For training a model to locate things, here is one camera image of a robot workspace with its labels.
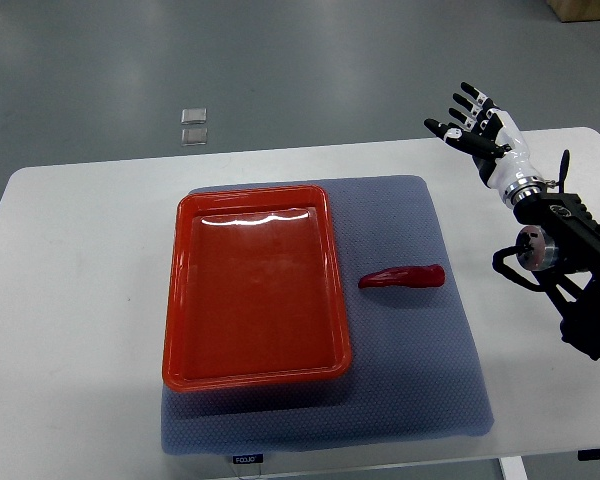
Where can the blue-grey mesh mat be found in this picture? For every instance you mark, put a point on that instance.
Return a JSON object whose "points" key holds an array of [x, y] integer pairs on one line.
{"points": [[415, 372]]}

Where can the black table control panel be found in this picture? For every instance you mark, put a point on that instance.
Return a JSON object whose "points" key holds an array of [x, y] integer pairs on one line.
{"points": [[588, 455]]}

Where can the white table leg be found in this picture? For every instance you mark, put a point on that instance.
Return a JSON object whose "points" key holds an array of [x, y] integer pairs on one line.
{"points": [[512, 468]]}

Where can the black table label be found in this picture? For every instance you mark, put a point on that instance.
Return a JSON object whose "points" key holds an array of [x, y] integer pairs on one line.
{"points": [[248, 459]]}

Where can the upper metal floor plate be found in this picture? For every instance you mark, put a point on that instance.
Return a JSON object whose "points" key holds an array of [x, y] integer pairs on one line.
{"points": [[196, 115]]}

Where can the red pepper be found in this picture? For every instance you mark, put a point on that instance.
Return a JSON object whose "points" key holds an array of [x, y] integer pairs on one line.
{"points": [[415, 277]]}

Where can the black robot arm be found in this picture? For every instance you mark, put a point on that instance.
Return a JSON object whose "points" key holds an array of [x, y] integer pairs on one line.
{"points": [[557, 253]]}

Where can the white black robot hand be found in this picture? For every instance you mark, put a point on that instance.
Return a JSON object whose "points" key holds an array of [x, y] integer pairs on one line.
{"points": [[489, 135]]}

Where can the red plastic tray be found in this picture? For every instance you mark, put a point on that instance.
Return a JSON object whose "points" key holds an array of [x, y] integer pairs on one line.
{"points": [[255, 296]]}

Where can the cardboard box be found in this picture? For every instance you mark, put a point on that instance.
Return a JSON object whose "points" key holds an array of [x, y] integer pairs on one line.
{"points": [[569, 11]]}

